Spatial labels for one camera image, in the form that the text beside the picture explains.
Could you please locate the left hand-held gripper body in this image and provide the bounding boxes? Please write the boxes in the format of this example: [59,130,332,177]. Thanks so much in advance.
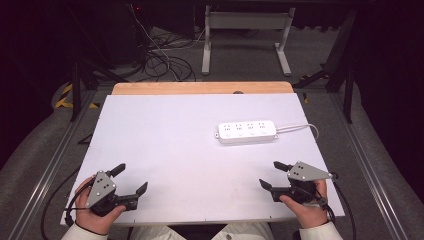
[85,169,140,218]

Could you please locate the white metal desk frame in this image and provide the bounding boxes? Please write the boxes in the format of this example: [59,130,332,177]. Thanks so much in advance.
[201,4,297,77]

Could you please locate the wooden table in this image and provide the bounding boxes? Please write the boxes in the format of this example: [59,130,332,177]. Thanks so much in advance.
[111,81,295,96]

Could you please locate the white power strip cable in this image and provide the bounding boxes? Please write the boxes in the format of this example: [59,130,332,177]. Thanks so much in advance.
[275,123,320,140]

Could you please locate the white floor cable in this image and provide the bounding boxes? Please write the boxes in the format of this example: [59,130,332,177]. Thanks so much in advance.
[128,4,206,79]

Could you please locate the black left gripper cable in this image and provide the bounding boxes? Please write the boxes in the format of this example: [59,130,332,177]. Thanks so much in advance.
[40,165,95,240]

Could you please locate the person's left hand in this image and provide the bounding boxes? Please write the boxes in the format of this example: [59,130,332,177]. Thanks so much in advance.
[74,176,127,236]

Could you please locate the tangle of black floor cables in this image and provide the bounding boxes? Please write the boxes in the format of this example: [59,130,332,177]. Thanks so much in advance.
[142,26,198,83]

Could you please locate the white board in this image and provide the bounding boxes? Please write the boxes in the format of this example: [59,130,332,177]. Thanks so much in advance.
[59,93,346,227]

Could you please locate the white power strip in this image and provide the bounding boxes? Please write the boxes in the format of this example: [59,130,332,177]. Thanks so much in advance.
[214,119,280,145]

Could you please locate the person's right hand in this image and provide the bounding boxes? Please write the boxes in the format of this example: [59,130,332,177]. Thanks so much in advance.
[279,179,330,230]

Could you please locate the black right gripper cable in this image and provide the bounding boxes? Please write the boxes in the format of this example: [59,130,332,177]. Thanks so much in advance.
[318,172,358,240]

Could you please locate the person's legs beige trousers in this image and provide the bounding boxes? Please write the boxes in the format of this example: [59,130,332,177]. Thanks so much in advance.
[129,222,275,240]

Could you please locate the aluminium floor rail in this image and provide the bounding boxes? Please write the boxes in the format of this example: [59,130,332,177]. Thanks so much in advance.
[6,89,98,240]
[328,91,410,240]

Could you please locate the yellow black hazard tape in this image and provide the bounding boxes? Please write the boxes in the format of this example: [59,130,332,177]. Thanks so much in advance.
[54,83,101,110]

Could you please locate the black metal stand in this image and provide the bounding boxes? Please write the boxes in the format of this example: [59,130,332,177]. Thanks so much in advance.
[66,58,132,123]
[293,9,358,125]

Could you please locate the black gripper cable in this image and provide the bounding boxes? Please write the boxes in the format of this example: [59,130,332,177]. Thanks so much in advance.
[40,165,95,240]
[318,172,358,240]

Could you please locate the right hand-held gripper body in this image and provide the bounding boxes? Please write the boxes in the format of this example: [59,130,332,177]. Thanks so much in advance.
[270,161,334,205]

